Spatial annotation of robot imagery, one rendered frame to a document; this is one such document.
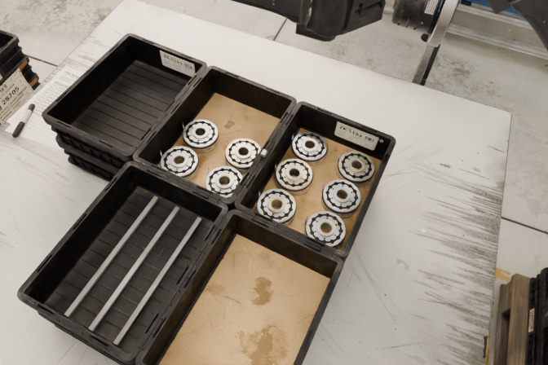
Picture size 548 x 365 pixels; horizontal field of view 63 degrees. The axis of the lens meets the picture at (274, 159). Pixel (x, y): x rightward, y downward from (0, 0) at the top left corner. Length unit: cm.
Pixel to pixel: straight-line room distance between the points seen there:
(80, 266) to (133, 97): 55
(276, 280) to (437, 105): 93
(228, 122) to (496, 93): 197
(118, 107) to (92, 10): 187
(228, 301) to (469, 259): 71
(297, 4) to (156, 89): 84
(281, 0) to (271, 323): 71
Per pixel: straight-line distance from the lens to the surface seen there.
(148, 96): 148
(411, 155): 156
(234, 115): 140
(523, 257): 241
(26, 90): 233
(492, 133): 174
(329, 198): 121
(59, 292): 121
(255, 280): 113
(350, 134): 131
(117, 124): 143
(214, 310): 111
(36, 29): 325
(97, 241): 123
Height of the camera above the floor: 189
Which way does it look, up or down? 55 degrees down
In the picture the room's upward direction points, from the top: 5 degrees clockwise
